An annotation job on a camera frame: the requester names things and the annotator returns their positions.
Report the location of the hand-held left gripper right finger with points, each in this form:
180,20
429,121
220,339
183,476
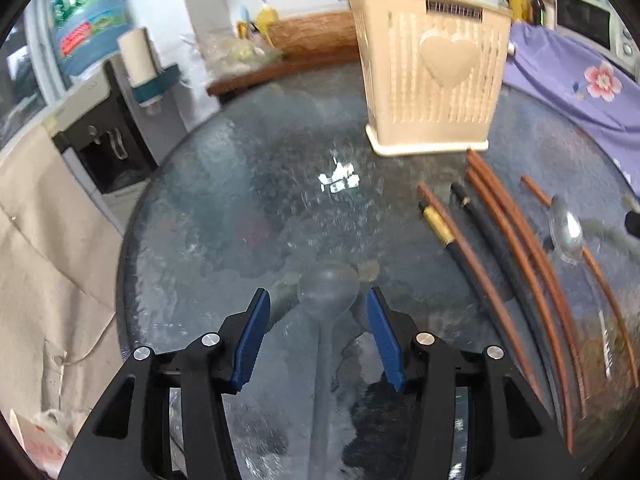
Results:
386,342

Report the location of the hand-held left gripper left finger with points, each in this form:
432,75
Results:
251,342

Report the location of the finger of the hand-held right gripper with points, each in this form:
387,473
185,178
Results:
633,224

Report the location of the brown wooden chopstick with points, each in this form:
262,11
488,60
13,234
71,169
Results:
540,291
550,271
602,280

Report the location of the metal spoon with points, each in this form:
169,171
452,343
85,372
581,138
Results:
566,232

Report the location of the grey translucent plastic spoon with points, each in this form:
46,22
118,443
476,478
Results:
327,292

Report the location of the black chopstick thin gold band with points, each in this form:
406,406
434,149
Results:
492,232

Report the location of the beige heart-pattern utensil basket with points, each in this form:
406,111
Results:
400,85

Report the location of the black chopsticks with gold band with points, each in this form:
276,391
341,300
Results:
475,270

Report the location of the black chopstick gold end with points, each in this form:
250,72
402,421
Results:
434,220

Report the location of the purple floral cloth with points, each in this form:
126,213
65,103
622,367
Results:
560,65

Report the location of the white microwave oven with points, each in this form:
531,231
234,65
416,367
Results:
590,25

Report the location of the beige cloth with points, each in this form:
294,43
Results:
45,260

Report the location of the white plastic bag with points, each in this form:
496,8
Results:
45,435

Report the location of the dark bottle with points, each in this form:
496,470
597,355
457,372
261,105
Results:
537,7

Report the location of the white water dispenser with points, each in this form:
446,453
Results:
100,150

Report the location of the teal cup holder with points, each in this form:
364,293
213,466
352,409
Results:
157,85

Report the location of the clear plastic bag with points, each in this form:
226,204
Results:
235,52

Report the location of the wicker basket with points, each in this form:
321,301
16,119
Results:
315,35

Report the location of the yellow bottle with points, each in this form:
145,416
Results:
265,17

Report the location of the window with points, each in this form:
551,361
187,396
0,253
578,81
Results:
17,85

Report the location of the blue water bottle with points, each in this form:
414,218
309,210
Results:
90,20

